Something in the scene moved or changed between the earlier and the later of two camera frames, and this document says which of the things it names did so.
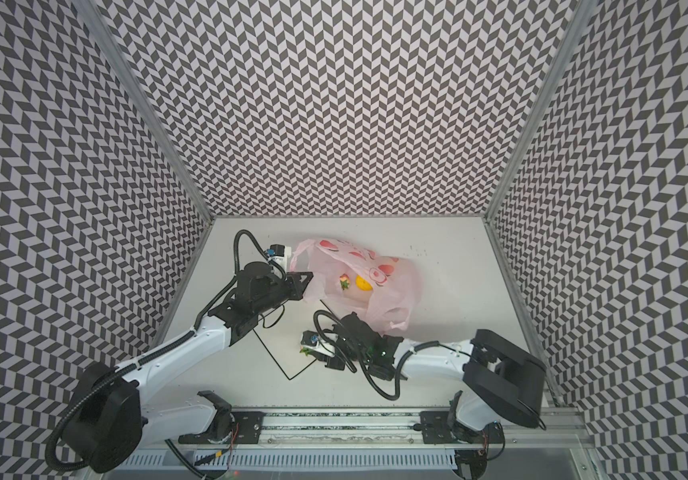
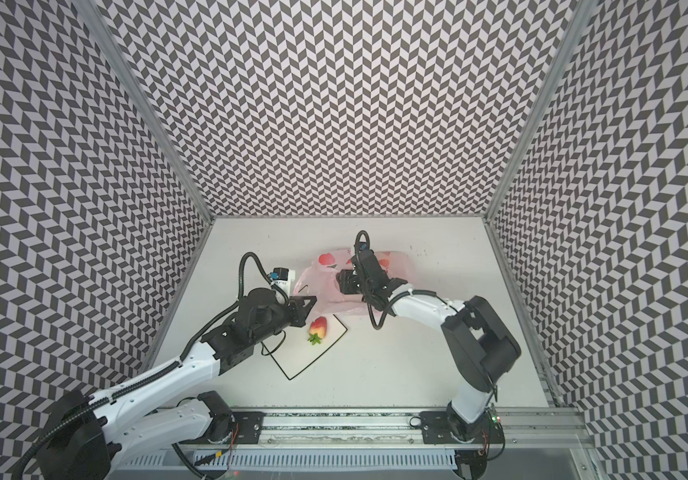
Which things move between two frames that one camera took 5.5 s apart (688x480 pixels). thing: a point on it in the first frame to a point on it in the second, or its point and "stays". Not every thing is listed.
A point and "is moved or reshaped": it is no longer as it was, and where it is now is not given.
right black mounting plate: [435, 428] stays
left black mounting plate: [235, 428] stays
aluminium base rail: [567, 432] stays
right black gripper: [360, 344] to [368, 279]
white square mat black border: [283, 341] stays
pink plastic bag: [389, 304] is moved or reshaped
